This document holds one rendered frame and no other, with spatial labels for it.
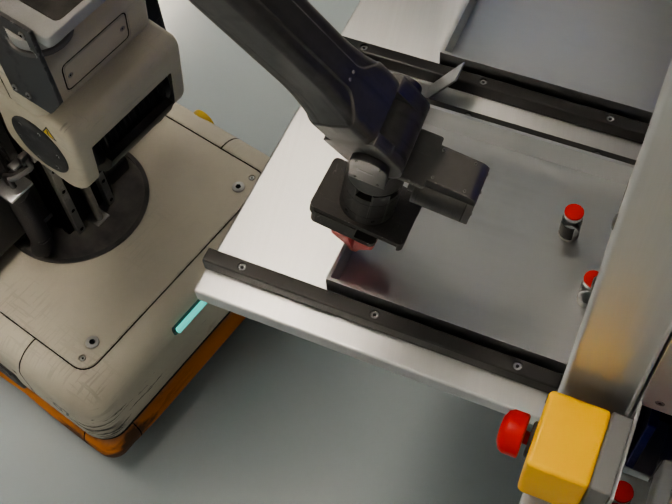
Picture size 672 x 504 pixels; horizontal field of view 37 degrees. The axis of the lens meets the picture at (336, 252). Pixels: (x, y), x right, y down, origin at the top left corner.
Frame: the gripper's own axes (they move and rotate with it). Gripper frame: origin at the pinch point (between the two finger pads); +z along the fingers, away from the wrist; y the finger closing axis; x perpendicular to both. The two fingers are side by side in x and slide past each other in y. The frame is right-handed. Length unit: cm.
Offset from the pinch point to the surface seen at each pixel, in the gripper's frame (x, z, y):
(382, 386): 22, 90, 9
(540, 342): -2.8, -1.8, 21.9
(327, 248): -0.6, 2.9, -2.9
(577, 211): 11.1, -6.1, 20.1
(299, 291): -7.7, 0.9, -3.1
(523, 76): 28.1, -2.7, 9.0
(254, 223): -0.7, 4.5, -11.8
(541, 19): 40.7, 0.7, 8.1
